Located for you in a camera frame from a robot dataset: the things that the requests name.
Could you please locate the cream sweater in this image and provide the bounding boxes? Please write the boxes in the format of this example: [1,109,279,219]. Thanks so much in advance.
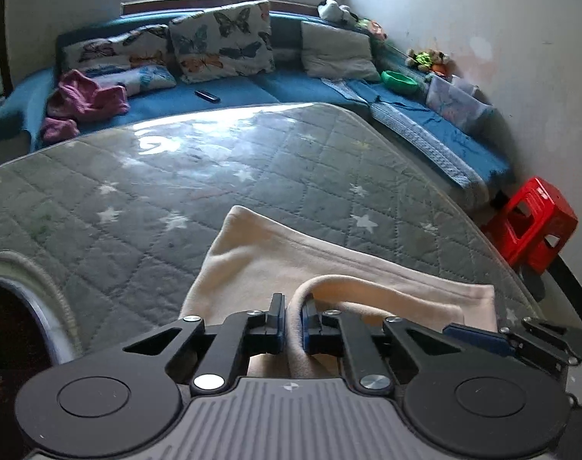
[181,205,497,378]

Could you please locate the red plastic stool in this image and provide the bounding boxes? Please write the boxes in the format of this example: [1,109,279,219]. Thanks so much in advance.
[481,177,579,274]

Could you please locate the grey knitted blanket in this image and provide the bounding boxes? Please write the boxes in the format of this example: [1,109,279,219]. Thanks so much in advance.
[370,102,490,211]

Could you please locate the round black induction cooktop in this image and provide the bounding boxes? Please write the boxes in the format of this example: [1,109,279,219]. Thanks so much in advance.
[0,283,52,387]

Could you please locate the small black remote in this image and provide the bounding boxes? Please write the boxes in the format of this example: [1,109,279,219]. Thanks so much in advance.
[194,90,220,104]

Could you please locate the clear plastic storage box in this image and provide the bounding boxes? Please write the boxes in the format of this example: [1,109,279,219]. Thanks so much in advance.
[426,76,495,136]

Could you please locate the green bowl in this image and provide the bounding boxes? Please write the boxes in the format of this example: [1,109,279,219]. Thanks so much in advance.
[380,71,419,95]

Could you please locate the light blue patterned pillow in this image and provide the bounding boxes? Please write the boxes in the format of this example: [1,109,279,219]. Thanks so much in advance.
[93,64,177,97]

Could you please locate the grey cushion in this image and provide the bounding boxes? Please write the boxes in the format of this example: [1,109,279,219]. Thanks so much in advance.
[301,21,379,81]

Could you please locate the pink cloth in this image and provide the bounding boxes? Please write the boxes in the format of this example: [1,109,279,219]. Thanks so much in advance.
[39,70,130,145]

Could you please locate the green plush toys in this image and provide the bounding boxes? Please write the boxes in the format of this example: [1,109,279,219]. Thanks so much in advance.
[405,49,451,77]

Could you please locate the blue corner sofa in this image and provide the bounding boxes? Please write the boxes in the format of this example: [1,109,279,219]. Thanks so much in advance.
[0,13,514,205]

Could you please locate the upright butterfly pillow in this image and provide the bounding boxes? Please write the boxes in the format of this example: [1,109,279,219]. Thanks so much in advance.
[168,0,275,84]

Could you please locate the flat butterfly pillow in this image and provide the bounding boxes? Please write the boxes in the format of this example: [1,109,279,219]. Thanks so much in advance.
[61,24,169,77]

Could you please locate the panda plush toy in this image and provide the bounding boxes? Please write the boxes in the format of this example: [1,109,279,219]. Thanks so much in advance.
[317,0,358,25]

